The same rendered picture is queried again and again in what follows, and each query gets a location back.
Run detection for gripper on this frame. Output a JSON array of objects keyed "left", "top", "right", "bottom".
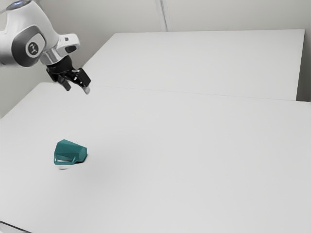
[{"left": 46, "top": 55, "right": 92, "bottom": 95}]

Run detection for teal faceted mug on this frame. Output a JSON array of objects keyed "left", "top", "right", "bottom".
[{"left": 53, "top": 139, "right": 88, "bottom": 166}]

